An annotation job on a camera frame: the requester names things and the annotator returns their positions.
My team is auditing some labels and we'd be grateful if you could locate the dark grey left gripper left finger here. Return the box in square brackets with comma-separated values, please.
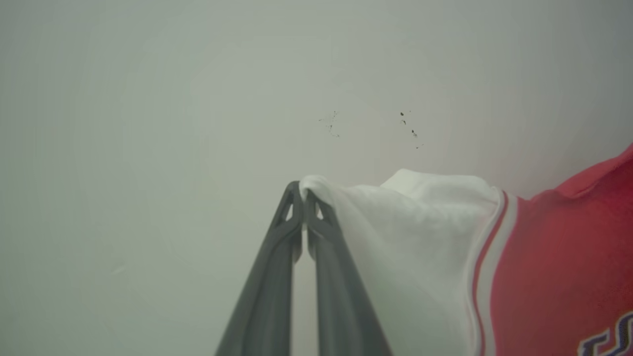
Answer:
[214, 181, 304, 356]

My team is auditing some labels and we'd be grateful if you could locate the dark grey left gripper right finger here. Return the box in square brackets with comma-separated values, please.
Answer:
[303, 192, 392, 356]

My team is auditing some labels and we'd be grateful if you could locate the red and white cloth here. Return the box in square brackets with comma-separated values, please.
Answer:
[299, 143, 633, 356]

